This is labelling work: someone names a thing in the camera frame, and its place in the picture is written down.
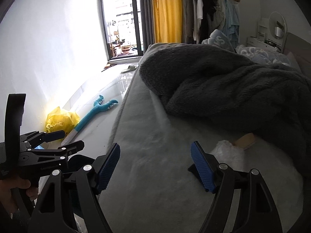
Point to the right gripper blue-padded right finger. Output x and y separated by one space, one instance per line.
256 212

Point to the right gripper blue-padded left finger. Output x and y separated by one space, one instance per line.
68 194

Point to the beige headboard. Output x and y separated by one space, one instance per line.
301 51

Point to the white dresser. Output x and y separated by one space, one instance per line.
263 38

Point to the grey slipper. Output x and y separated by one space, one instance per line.
130 68

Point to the black window frame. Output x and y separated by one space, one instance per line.
122 28

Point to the light blue patterned quilt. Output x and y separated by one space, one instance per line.
255 54

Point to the black trash bin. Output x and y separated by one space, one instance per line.
77 162

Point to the blue wet wipes pack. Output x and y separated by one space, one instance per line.
39 147

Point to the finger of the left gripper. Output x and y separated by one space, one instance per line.
35 138
68 147

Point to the dark grey fleece blanket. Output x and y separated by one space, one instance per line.
215 86

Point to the white plastic wrap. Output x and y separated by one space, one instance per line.
226 152

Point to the brown cardboard tape roll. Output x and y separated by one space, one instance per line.
245 141

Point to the teal dinosaur plush stick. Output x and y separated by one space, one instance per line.
98 106

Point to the yellow curtain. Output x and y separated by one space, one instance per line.
167 19

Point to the dark grey curtain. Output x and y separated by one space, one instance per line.
148 33

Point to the yellow plastic bag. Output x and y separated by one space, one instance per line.
61 119

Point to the hanging clothes on rack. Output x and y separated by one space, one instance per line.
205 16

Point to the grey bed mattress cover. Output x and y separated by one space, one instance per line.
152 190

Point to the round vanity mirror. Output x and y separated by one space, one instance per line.
277 27

